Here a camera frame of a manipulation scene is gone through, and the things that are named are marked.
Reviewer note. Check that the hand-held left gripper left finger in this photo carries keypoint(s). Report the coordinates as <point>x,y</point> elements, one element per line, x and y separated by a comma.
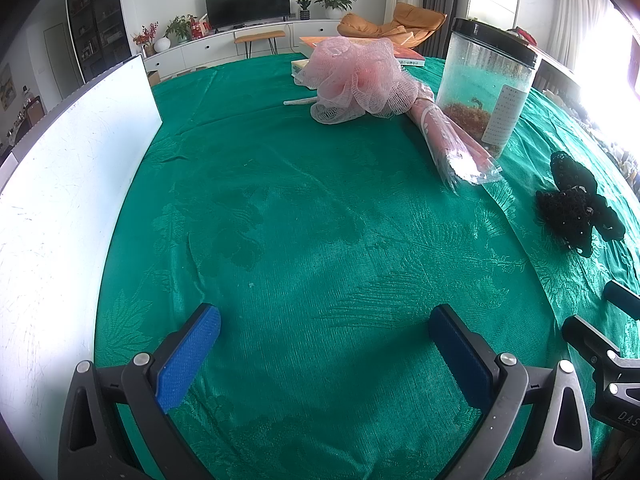
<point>190,355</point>

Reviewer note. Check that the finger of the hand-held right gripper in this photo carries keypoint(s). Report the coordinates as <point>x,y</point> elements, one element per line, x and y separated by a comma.
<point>624,299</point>
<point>587,340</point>

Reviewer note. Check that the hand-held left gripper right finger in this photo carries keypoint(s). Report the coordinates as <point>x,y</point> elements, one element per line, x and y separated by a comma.
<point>460,355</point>

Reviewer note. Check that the black lace fabric piece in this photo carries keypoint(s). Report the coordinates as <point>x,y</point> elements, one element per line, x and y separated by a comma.
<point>565,210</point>

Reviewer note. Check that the green patterned tablecloth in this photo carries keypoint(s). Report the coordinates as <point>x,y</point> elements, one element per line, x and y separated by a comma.
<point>310,220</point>

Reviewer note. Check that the white board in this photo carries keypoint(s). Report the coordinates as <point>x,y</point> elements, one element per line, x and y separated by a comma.
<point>65,210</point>

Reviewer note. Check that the pink towel in clear bag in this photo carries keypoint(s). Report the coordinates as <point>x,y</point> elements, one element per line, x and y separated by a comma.
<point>445,135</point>

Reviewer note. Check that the clear plastic jar black lid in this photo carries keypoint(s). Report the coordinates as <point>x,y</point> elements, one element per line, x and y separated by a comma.
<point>475,75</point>

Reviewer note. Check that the red cloth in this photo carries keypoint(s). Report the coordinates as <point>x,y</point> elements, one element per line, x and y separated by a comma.
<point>525,39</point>

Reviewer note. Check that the cardboard box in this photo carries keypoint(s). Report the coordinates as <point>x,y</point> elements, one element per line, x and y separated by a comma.
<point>153,77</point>

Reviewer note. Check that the pink mesh bath pouf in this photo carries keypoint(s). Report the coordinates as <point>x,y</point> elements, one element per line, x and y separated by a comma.
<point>360,80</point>

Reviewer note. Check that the white television cabinet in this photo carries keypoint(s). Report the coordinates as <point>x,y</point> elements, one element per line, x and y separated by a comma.
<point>210,50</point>

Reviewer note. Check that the white round vase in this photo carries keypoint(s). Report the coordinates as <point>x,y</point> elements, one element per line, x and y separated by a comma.
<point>162,45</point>

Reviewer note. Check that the red flowers in vase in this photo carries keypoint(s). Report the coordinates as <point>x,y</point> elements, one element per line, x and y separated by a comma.
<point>145,37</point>

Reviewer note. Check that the wooden bench hairpin legs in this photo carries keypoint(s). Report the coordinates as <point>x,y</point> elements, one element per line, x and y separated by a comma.
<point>260,37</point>

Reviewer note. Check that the red gift box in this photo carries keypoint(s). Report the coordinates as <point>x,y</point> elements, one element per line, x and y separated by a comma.
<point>200,27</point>

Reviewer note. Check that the leafy green plant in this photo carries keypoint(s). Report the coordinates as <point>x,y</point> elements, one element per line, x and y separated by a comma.
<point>179,27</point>

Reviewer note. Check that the orange lounge chair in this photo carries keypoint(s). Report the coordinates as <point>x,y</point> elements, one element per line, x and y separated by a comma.
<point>415,20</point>

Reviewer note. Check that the dark bookshelf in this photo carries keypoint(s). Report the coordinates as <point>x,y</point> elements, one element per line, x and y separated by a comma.
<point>95,15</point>

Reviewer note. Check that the black television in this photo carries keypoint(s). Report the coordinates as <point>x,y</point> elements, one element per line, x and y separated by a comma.
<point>247,2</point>

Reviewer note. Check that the small potted plant dark pot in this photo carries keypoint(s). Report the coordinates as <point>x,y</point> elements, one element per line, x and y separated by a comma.
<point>304,9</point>

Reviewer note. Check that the large green potted plant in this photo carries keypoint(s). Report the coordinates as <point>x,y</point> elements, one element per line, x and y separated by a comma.
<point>334,0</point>

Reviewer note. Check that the framed wall picture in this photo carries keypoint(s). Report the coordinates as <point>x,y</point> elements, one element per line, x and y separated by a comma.
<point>6,87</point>

